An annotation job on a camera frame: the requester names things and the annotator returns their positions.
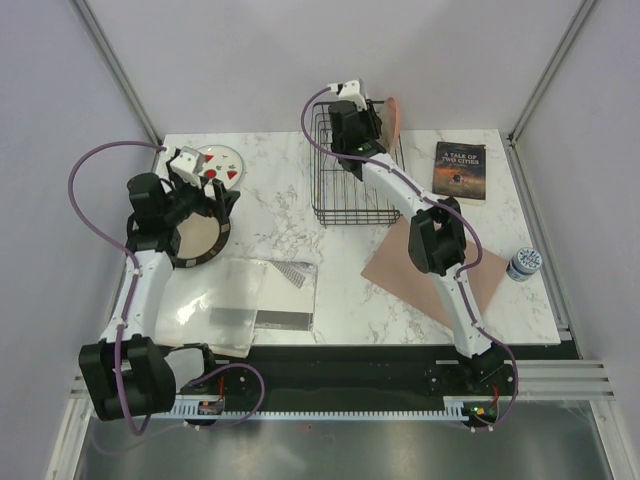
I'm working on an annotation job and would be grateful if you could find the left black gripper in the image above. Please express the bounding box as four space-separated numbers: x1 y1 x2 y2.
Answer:
162 173 239 226

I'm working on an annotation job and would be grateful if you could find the pink cream leaf plate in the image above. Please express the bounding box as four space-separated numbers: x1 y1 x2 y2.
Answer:
379 97 402 152

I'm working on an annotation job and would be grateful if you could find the brown rimmed beige plate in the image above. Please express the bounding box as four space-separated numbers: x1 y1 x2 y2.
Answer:
174 213 231 269

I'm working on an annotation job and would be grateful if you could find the black wire dish rack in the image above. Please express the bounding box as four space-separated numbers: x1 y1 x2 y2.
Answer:
309 101 405 226

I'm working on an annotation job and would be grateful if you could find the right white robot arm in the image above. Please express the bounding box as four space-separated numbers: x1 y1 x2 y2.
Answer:
328 100 500 394

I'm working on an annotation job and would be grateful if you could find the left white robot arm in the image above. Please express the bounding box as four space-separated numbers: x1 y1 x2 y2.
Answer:
78 173 241 421

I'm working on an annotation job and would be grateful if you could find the white watermelon pattern plate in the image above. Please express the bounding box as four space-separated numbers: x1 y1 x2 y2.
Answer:
198 145 245 190

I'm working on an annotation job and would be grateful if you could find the tale of two cities book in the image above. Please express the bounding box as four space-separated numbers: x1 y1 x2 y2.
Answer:
432 141 487 204

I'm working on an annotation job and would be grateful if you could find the clear plastic bag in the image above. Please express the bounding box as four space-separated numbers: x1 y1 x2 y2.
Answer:
154 257 321 359

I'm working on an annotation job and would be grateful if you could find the pink placemat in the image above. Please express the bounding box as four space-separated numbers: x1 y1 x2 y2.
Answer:
361 217 507 329

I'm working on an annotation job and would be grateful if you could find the blue white small jar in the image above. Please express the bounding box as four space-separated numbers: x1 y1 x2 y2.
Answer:
506 247 543 282

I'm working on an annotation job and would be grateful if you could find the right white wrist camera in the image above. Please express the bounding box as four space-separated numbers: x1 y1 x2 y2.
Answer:
327 78 368 111

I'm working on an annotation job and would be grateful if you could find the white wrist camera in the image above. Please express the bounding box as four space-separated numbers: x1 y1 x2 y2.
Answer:
327 78 368 111
160 146 209 190

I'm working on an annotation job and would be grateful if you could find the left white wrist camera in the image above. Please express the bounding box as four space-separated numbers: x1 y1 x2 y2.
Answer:
160 146 209 190

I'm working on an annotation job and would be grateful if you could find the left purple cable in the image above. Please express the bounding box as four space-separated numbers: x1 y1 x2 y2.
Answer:
67 141 266 456

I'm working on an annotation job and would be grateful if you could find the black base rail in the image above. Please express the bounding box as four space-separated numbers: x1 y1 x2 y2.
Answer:
169 344 521 414

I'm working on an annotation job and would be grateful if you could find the white cable duct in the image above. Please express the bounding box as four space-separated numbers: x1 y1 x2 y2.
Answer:
160 396 498 422

